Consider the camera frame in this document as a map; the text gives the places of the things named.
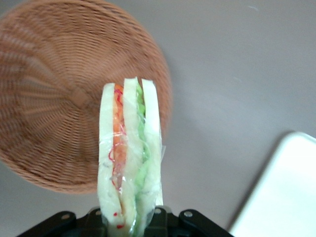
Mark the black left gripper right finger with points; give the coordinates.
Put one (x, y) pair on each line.
(160, 216)

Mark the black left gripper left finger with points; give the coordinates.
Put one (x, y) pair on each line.
(95, 217)

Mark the plastic triangle sandwich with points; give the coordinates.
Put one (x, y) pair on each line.
(130, 138)

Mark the cream plastic tray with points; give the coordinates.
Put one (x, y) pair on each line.
(281, 187)

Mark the round brown wicker basket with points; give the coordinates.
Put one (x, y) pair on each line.
(56, 93)

